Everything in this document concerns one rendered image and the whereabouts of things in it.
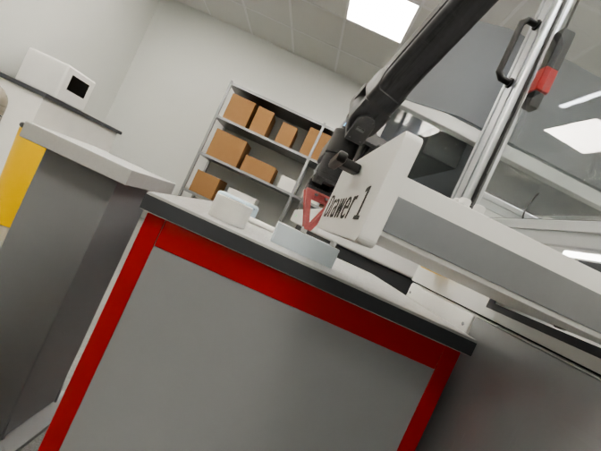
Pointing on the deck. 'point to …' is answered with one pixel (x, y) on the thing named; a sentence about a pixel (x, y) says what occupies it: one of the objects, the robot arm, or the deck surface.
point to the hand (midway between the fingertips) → (308, 225)
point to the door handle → (512, 49)
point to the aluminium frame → (535, 40)
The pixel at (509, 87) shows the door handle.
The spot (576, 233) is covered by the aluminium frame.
